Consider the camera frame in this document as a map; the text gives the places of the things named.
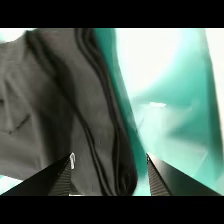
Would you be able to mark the dark grey garment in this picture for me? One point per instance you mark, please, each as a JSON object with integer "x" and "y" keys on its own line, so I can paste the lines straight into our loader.
{"x": 56, "y": 106}

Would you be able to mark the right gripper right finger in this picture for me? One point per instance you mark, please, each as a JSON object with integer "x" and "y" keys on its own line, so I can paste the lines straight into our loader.
{"x": 173, "y": 183}

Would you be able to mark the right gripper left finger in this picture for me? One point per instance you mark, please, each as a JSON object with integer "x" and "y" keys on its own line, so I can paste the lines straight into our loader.
{"x": 50, "y": 181}

